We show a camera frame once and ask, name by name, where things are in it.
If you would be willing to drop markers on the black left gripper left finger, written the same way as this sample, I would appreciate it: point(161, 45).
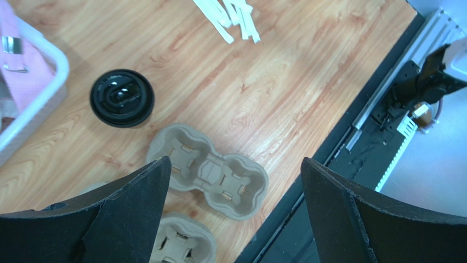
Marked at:
point(117, 222)

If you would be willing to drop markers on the black plastic cup lid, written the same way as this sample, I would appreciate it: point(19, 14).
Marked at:
point(122, 98)

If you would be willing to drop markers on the white wrapped straw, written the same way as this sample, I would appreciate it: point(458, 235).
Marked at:
point(231, 11)
point(219, 13)
point(241, 14)
point(251, 29)
point(205, 9)

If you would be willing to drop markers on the pink white mesh pouch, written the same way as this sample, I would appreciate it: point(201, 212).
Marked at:
point(24, 69)

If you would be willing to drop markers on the cardboard cup carrier tray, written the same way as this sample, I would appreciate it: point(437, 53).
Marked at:
point(232, 184)
point(181, 238)

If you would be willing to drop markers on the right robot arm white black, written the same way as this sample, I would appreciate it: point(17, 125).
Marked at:
point(443, 72)

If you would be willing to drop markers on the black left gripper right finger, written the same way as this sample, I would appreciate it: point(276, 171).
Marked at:
point(353, 223)

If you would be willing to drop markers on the white plastic basket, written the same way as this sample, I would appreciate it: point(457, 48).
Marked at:
point(15, 134)

